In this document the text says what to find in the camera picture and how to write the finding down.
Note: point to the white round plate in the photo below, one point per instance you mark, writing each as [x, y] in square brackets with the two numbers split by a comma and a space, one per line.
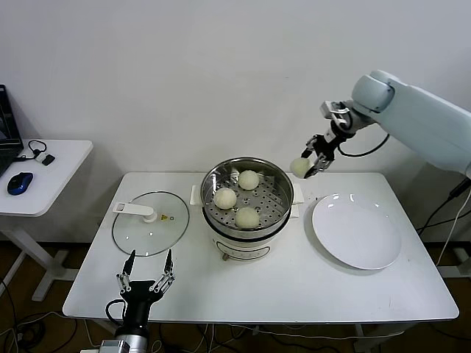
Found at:
[353, 228]

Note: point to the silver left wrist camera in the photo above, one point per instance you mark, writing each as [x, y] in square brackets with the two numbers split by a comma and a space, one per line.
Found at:
[114, 346]

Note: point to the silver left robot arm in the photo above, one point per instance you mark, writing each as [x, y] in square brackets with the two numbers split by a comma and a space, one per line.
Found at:
[132, 336]

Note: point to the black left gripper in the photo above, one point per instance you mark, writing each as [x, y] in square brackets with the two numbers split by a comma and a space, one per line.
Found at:
[137, 299]

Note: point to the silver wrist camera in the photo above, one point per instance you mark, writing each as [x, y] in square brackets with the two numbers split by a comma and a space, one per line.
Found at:
[329, 108]
[114, 346]

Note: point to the white electric cooking pot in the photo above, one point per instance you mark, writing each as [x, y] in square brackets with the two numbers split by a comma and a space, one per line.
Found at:
[239, 250]

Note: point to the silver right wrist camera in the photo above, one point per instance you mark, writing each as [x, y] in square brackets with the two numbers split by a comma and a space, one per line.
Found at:
[329, 108]

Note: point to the white steamed baozi bun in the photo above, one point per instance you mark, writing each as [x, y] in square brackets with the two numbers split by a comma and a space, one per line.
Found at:
[248, 180]
[225, 198]
[300, 167]
[247, 217]

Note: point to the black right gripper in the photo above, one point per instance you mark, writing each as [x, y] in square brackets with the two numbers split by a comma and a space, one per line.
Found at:
[327, 146]

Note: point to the stainless steel steamer basket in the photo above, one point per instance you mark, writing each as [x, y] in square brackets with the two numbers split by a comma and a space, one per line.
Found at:
[283, 184]

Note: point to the white table base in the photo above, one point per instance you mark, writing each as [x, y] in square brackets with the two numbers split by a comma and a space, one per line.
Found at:
[458, 253]

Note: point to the blue computer mouse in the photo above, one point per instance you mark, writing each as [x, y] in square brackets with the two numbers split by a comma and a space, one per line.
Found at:
[19, 183]

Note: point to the black laptop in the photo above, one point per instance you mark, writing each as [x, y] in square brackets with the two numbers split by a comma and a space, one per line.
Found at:
[7, 147]

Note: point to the small black device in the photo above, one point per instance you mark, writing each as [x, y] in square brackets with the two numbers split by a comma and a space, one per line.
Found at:
[48, 160]

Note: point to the white side table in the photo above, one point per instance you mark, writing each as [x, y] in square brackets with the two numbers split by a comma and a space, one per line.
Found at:
[62, 176]

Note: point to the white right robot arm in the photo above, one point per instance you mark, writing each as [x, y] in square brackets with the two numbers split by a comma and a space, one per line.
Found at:
[423, 114]

